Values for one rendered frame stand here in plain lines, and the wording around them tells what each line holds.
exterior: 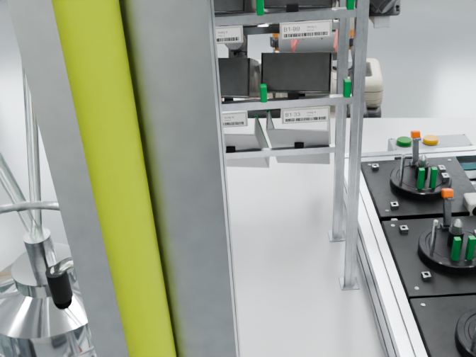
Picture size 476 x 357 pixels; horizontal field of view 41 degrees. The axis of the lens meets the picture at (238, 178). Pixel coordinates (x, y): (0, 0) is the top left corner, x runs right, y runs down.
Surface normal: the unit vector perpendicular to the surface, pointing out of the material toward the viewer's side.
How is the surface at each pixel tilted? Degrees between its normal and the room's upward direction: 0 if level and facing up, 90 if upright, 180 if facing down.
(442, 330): 0
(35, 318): 24
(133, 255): 90
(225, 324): 90
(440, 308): 0
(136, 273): 90
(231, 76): 65
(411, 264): 0
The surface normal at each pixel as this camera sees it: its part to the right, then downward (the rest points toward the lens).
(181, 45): 0.02, 0.53
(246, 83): -0.16, 0.13
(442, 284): -0.06, -0.84
